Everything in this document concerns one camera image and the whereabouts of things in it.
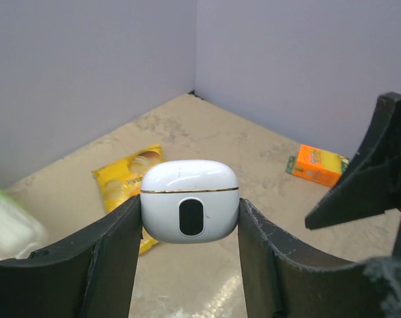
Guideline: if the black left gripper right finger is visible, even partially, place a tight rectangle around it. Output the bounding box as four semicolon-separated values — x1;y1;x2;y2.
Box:
238;199;401;317

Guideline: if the yellow chips bag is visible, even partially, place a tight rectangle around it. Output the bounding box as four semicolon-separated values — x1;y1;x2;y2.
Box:
91;142;164;256

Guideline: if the green white napa cabbage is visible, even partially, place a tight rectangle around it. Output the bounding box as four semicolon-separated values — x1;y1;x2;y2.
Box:
0;189;48;260

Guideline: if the orange juice carton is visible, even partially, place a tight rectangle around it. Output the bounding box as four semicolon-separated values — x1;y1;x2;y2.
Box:
286;144;350;187

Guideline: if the white earbud charging case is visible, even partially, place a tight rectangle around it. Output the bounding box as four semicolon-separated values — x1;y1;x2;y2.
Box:
140;160;240;244

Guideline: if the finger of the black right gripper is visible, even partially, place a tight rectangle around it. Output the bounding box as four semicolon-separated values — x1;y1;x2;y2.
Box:
305;92;401;256

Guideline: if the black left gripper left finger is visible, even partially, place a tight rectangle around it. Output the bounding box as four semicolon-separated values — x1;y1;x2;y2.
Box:
0;197;142;317

